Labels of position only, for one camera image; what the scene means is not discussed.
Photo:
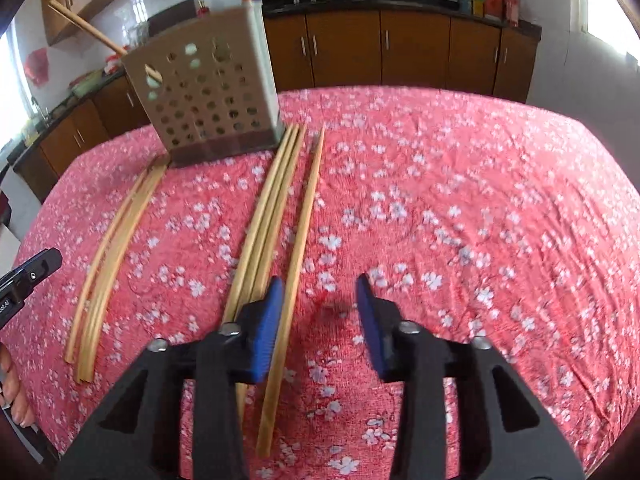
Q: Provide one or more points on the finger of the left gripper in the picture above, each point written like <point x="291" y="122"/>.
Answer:
<point x="20" y="282"/>

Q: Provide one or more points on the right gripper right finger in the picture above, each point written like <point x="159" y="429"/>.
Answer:
<point x="504" y="431"/>

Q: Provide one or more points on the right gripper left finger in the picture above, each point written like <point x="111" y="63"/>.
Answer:
<point x="135" y="431"/>

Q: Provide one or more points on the lower wooden kitchen cabinets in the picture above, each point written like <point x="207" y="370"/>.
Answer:
<point x="388" y="45"/>

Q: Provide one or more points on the person's left hand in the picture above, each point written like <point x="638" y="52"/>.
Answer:
<point x="14" y="393"/>

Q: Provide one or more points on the green bowl on counter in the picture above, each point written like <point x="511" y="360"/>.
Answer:
<point x="86" y="84"/>

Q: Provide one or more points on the red floral tablecloth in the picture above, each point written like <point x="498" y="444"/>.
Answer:
<point x="478" y="217"/>

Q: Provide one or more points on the red plastic bag hanging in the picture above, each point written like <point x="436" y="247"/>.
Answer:
<point x="36" y="67"/>

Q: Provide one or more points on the red white bag on counter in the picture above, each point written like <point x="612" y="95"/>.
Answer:
<point x="113" y="63"/>

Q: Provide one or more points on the beige perforated utensil holder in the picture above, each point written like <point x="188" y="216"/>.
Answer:
<point x="207" y="86"/>

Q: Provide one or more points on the dark cutting board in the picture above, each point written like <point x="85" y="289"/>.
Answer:
<point x="183" y="11"/>

